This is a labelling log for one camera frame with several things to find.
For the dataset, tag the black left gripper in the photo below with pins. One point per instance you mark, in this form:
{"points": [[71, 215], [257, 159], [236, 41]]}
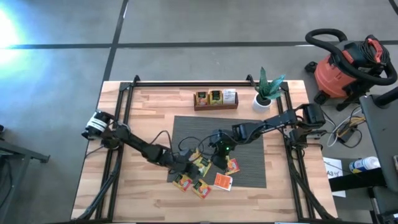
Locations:
{"points": [[180, 163]]}

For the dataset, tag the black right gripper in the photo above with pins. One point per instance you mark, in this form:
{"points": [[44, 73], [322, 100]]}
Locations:
{"points": [[222, 143]]}

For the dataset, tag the orange red foil tea packet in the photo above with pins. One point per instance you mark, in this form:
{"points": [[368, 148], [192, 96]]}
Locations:
{"points": [[182, 182], [201, 98], [201, 188], [195, 154]]}

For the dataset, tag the orange white paper tea packet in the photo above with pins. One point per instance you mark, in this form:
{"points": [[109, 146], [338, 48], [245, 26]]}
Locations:
{"points": [[229, 96], [223, 181]]}

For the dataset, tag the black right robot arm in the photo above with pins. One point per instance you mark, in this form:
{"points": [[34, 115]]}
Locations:
{"points": [[273, 123]]}

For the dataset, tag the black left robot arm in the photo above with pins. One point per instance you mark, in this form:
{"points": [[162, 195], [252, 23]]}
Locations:
{"points": [[136, 144]]}

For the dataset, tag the brown wooden tea organizer box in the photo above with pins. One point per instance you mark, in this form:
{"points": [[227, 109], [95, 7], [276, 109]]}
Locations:
{"points": [[214, 107]]}

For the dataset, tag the grey woven placemat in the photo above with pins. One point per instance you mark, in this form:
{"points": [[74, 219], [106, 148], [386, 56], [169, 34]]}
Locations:
{"points": [[248, 168]]}

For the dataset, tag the white round plant pot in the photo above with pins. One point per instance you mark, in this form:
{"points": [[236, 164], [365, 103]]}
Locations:
{"points": [[260, 106]]}

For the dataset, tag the green snake plant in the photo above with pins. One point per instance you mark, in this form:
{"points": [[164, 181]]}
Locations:
{"points": [[267, 87]]}

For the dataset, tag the white paper sheet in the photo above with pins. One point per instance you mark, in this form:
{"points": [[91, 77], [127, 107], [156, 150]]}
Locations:
{"points": [[332, 169]]}

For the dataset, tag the black power adapter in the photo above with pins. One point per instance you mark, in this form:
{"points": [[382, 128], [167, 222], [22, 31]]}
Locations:
{"points": [[345, 134]]}

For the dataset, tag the black metal beam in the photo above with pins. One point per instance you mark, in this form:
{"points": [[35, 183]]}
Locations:
{"points": [[354, 180]]}

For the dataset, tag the orange black shop vacuum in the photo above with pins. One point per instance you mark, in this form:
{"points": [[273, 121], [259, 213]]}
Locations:
{"points": [[332, 77]]}

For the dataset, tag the white blue spray can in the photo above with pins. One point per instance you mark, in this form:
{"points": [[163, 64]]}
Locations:
{"points": [[365, 164]]}

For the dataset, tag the dark grey equipment stand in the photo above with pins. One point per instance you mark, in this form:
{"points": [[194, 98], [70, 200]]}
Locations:
{"points": [[382, 130]]}

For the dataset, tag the black metal stand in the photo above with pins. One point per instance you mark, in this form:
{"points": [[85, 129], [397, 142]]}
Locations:
{"points": [[18, 152]]}

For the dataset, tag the black aluminium table frame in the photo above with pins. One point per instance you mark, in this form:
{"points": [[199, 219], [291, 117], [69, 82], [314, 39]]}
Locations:
{"points": [[202, 84]]}

